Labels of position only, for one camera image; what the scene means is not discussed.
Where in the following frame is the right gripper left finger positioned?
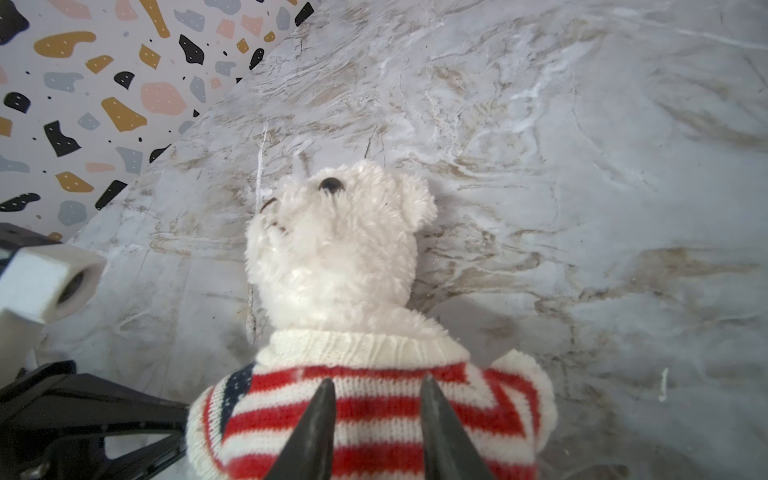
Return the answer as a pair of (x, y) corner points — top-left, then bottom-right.
(265, 378), (336, 480)

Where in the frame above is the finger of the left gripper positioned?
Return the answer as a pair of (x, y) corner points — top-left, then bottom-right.
(91, 433), (186, 480)
(1, 371), (187, 432)

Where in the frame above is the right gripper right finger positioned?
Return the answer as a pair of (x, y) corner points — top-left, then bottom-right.
(420, 375), (495, 480)

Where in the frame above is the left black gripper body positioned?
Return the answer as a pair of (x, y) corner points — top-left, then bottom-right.
(1, 361), (108, 479)

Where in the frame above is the red white striped knit sweater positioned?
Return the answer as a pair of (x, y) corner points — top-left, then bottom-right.
(186, 330), (558, 479)

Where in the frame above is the white plush teddy bear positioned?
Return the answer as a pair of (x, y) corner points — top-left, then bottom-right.
(245, 161), (445, 338)

